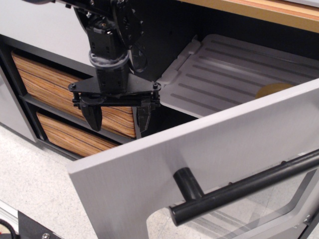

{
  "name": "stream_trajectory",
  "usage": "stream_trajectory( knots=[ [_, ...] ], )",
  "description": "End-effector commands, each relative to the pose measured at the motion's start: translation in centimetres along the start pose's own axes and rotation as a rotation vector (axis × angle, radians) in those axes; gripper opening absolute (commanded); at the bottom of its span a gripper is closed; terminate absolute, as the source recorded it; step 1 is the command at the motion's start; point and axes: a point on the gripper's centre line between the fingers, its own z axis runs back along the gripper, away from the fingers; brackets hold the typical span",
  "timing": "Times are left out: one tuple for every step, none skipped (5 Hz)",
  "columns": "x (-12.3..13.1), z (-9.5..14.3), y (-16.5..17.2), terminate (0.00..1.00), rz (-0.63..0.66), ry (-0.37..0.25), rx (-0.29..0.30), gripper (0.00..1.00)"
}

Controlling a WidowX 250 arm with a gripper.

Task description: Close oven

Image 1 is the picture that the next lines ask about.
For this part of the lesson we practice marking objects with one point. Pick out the lower wood grain drawer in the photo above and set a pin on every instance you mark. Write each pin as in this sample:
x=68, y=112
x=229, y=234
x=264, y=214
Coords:
x=73, y=139

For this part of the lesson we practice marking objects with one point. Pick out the grey oven tray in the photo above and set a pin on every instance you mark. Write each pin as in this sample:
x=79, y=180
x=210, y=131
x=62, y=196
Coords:
x=219, y=72

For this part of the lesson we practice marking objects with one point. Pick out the black oven door handle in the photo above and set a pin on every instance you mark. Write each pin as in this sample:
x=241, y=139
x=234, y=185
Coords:
x=197, y=203

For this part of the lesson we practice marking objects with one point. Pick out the upper wood grain drawer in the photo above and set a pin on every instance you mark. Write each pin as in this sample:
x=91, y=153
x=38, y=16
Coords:
x=49, y=85

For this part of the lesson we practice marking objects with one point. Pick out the wood grain drawer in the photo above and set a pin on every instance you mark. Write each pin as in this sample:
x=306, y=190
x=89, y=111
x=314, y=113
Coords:
x=49, y=85
x=73, y=139

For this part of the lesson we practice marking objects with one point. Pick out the grey toy kitchen cabinet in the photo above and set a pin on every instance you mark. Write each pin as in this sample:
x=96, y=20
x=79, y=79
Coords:
x=44, y=32

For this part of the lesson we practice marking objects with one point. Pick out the grey toy oven door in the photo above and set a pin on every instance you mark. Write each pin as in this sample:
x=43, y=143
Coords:
x=121, y=187

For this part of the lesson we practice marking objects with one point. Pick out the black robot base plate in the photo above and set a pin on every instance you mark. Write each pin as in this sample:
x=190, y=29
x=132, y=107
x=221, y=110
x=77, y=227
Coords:
x=21, y=226

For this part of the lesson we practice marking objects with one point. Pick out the yellow round toy food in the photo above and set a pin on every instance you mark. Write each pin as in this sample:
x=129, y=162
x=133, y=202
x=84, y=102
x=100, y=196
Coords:
x=271, y=89

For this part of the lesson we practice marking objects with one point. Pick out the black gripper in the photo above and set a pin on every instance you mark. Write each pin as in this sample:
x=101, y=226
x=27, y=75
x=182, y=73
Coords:
x=117, y=88

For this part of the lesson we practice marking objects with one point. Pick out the wooden countertop edge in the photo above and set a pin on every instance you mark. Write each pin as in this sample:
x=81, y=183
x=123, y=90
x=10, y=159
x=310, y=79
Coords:
x=294, y=13

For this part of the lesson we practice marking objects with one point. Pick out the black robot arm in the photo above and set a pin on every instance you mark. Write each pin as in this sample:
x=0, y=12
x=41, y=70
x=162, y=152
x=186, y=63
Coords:
x=113, y=30

